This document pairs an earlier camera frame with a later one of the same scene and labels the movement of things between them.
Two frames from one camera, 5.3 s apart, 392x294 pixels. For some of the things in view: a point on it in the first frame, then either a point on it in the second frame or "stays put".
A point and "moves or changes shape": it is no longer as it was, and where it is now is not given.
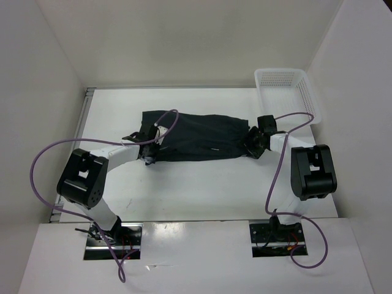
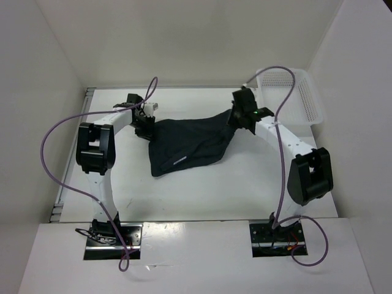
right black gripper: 255,152 → 231,120
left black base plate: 125,238 stays put
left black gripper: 150,159 → 148,133
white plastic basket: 283,92 stays put
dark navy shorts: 200,136 moves or changes shape
